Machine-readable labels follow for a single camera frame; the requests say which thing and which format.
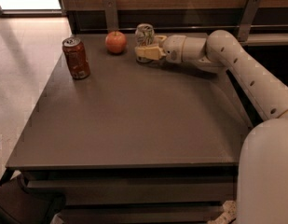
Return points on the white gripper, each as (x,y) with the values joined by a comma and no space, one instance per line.
(173,48)

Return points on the white green 7up can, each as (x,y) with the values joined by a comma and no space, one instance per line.
(144,35)

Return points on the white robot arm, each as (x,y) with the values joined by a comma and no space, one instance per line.
(262,192)

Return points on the red apple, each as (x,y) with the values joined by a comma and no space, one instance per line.
(115,42)

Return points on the red orange soda can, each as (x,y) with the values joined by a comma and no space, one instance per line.
(76,58)

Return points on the grey upper drawer front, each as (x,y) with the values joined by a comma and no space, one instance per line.
(141,190)

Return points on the grey drawer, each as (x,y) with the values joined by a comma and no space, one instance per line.
(142,215)
(141,190)

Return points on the grey lower drawer front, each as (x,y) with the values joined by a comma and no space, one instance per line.
(142,215)

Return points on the dark chair seat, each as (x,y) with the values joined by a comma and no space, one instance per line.
(20,205)

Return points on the left metal wall bracket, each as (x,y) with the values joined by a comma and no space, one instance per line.
(111,17)

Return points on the metal wall bracket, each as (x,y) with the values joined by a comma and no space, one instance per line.
(247,18)
(111,17)

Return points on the horizontal metal rail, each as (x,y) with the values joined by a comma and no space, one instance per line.
(255,29)

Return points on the right metal wall bracket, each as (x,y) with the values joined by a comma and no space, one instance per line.
(247,18)

